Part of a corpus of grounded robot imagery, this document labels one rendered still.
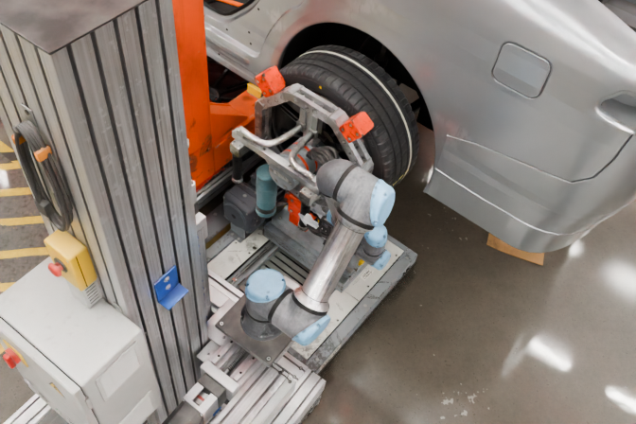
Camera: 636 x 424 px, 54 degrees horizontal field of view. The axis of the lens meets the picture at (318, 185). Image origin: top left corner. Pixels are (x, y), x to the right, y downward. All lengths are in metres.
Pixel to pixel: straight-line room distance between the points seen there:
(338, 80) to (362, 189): 0.69
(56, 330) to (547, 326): 2.33
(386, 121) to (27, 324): 1.34
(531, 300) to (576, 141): 1.40
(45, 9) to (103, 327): 0.81
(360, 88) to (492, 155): 0.52
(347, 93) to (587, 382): 1.77
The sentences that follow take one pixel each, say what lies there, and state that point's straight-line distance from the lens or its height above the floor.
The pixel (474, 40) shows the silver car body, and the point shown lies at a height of 1.49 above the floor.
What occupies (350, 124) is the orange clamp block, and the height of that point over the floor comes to 1.14.
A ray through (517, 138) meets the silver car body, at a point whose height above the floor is 1.23.
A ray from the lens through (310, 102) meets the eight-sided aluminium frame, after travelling 2.26.
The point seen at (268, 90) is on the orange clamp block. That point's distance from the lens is 2.37.
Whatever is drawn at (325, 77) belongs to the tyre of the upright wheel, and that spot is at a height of 1.18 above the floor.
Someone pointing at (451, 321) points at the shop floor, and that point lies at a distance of 3.12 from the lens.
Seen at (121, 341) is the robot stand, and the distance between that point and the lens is 1.59.
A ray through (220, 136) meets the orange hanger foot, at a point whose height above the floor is 0.69.
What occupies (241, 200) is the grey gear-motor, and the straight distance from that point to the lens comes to 2.85.
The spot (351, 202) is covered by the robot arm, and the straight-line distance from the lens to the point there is 1.68.
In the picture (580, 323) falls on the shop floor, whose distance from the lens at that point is 3.36.
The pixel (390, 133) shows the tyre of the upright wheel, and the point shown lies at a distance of 2.29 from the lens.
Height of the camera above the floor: 2.63
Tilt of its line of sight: 49 degrees down
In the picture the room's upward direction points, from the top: 7 degrees clockwise
